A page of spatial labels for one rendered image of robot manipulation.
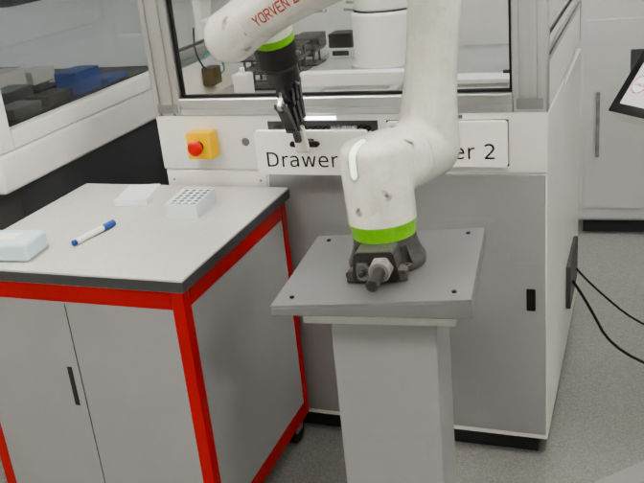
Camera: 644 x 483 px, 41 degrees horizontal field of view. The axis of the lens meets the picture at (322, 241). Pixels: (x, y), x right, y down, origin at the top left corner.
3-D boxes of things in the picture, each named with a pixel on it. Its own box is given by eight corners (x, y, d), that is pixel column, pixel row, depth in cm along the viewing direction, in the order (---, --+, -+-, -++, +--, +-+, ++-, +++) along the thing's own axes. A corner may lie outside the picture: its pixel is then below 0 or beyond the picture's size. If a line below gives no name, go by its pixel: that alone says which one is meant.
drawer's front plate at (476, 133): (507, 168, 203) (506, 122, 199) (387, 166, 213) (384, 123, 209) (508, 165, 204) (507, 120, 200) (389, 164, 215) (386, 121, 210)
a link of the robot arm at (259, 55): (290, 50, 182) (303, 28, 189) (240, 52, 186) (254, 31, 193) (296, 75, 186) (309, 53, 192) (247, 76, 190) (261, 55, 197)
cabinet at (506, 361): (552, 461, 231) (553, 173, 201) (206, 418, 266) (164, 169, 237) (581, 303, 313) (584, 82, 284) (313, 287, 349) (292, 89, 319)
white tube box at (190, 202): (197, 218, 208) (195, 204, 207) (166, 218, 210) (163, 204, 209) (217, 201, 219) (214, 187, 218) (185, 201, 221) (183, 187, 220)
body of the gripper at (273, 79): (270, 54, 195) (280, 89, 201) (258, 74, 189) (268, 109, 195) (301, 53, 193) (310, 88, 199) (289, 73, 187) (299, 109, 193)
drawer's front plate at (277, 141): (369, 175, 207) (365, 130, 203) (258, 173, 218) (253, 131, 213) (371, 173, 209) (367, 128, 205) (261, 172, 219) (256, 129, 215)
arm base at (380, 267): (408, 301, 148) (404, 268, 146) (325, 303, 153) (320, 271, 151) (432, 246, 171) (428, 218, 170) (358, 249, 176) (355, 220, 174)
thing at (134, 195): (147, 204, 222) (146, 198, 221) (114, 206, 223) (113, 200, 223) (161, 189, 234) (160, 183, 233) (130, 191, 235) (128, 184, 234)
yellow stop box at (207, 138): (211, 160, 226) (207, 133, 223) (187, 160, 228) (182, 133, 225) (219, 154, 230) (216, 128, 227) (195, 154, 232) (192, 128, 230)
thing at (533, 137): (547, 172, 202) (547, 112, 197) (164, 168, 237) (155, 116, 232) (580, 82, 284) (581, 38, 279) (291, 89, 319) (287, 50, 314)
